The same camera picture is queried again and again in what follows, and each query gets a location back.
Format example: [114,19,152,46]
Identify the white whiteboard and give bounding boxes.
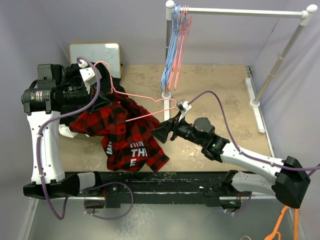
[69,42,122,79]

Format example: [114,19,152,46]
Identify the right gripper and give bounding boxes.
[149,111,205,147]

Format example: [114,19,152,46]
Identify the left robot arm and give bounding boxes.
[21,60,103,199]

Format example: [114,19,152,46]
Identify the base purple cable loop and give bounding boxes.
[83,182,135,221]

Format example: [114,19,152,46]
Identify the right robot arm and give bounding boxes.
[151,117,311,209]

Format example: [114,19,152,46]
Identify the green laundry basket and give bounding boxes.
[77,133,104,144]

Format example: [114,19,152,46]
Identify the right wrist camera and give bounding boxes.
[176,99,192,122]

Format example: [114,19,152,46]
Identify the orange hanger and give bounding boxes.
[262,206,300,240]

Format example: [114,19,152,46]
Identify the black garment pile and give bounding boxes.
[58,62,130,126]

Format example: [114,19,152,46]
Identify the blue hangers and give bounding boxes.
[161,0,180,90]

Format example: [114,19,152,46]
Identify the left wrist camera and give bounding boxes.
[78,60,102,93]

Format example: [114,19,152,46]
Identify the white clothes rack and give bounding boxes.
[161,4,318,120]

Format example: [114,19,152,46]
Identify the red black plaid shirt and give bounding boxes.
[69,94,169,172]

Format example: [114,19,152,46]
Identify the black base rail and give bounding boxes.
[78,171,250,210]

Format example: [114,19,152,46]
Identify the pink hangers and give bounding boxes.
[168,5,192,91]

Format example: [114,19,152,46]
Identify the single pink hanger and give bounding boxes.
[93,61,177,122]

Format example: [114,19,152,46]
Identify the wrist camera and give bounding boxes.
[78,60,102,93]
[176,99,192,122]

